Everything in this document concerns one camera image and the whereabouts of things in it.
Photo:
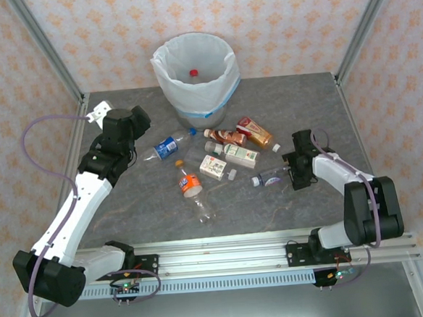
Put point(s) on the small purple-label water bottle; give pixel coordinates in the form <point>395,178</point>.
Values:
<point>269,178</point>

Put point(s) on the blue-label clear plastic bottle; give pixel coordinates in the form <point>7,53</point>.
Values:
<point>165,147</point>

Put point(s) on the white green-label plastic bottle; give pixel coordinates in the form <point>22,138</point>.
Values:
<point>240,156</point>

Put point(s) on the brown coffee plastic bottle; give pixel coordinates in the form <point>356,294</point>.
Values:
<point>228,136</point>

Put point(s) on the orange-label clear soda bottle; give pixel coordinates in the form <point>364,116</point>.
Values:
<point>188,183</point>

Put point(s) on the small red white carton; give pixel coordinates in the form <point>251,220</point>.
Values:
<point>212,167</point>

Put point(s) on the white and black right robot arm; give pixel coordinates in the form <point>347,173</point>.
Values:
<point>371,209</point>

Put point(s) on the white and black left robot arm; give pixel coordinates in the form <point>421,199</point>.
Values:
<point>87,196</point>

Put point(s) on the white lined trash bin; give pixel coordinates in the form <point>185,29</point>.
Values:
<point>196,94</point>

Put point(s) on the round metal bin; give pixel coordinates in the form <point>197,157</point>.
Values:
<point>201,121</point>

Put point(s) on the red-capped clear plastic bottle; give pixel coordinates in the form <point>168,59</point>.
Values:
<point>193,72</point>

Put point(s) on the aluminium table edge rail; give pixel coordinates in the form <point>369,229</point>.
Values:
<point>76,139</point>
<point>359,137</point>

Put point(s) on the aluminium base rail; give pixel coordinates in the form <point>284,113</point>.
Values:
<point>222,254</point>

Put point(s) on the aluminium frame post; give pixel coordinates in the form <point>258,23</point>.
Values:
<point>43,43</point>
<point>365,20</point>

